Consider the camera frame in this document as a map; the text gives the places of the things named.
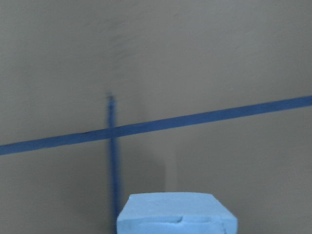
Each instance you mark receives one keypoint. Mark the light blue foam block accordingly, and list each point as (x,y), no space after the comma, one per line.
(175,213)

